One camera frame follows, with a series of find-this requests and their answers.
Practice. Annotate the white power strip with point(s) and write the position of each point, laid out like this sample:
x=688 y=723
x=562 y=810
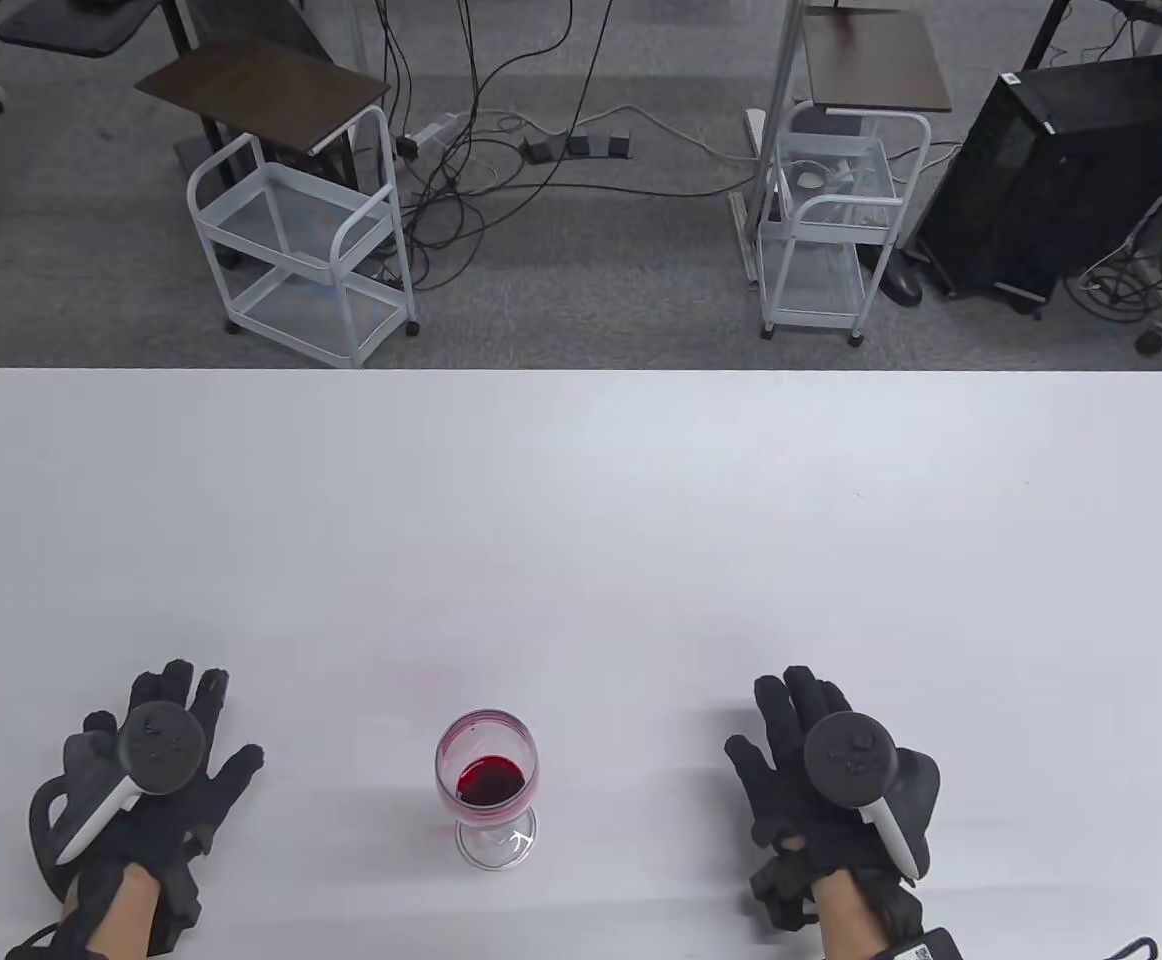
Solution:
x=431 y=133

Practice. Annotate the brown top side table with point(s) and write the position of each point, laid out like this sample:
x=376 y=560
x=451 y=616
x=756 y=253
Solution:
x=876 y=60
x=261 y=90

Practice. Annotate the black white right controller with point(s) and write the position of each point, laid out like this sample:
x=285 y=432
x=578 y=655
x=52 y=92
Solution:
x=846 y=755

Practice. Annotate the black desk top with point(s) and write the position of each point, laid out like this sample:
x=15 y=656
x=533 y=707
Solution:
x=76 y=25

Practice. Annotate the black white controller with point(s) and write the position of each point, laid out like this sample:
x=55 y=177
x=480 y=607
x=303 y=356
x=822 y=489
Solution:
x=846 y=755
x=161 y=750

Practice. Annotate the person's right forearm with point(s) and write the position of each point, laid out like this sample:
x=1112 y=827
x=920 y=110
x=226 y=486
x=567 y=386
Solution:
x=846 y=925

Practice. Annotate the black white left controller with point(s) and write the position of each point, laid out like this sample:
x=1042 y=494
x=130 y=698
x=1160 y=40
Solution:
x=161 y=750

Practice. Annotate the white metal stand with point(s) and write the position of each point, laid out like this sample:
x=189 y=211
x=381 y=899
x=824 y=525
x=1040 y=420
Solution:
x=776 y=90

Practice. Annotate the black desk leg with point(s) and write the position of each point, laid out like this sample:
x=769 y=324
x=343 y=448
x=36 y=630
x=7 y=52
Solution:
x=1044 y=35

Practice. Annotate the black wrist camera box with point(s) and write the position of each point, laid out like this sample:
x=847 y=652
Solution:
x=926 y=947

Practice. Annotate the person's left hand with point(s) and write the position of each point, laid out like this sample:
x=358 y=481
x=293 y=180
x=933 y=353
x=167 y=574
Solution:
x=181 y=820

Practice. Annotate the white metal trolley cart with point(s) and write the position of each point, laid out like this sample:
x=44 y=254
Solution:
x=821 y=225
x=346 y=235

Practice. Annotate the clear wine glass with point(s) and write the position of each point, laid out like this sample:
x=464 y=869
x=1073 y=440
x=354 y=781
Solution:
x=486 y=780

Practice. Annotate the person's left forearm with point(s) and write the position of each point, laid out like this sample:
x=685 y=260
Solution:
x=126 y=915

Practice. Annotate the person's right hand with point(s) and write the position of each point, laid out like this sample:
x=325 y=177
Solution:
x=791 y=800

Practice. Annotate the black computer tower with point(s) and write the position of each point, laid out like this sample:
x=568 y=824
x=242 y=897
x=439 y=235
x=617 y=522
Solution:
x=1071 y=160

